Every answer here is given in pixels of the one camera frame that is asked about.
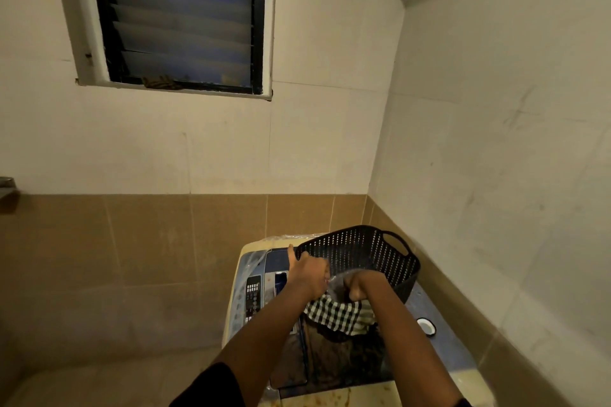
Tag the person's left forearm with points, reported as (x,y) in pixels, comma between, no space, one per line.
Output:
(267,335)

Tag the louvred glass window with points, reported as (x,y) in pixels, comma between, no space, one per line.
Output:
(181,15)

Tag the washing machine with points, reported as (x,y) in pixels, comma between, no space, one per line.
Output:
(448,342)

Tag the striped cloth on sill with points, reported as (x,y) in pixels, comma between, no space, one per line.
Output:
(162,83)

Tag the person's right hand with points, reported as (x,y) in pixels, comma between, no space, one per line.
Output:
(365,282)

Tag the small white round cap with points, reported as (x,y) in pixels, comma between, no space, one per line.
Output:
(420,323)

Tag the person's left hand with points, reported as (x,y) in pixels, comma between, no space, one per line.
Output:
(308,275)

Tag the checkered cleaning cloth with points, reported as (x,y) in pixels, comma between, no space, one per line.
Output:
(334,316)

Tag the person's black top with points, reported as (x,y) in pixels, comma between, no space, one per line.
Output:
(205,387)

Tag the black perforated plastic basket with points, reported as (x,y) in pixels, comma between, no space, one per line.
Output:
(372,254)

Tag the person's right forearm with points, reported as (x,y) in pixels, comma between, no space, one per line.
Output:
(410,354)

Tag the grey metal wall fixture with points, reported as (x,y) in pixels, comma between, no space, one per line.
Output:
(6,187)

